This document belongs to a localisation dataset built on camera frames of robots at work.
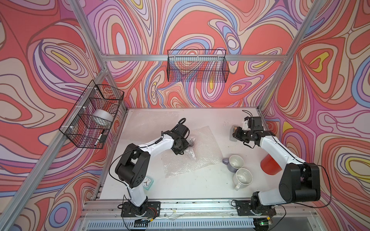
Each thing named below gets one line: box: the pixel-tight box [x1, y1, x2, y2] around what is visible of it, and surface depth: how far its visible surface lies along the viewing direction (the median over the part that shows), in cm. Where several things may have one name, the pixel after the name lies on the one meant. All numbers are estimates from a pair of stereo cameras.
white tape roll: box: [92, 108, 115, 129], surface depth 73 cm
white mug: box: [233, 167, 253, 191], surface depth 80 cm
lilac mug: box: [222, 154, 245, 173], surface depth 86 cm
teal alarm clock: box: [142, 176, 155, 191], surface depth 82 cm
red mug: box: [185, 136, 196, 148], surface depth 90 cm
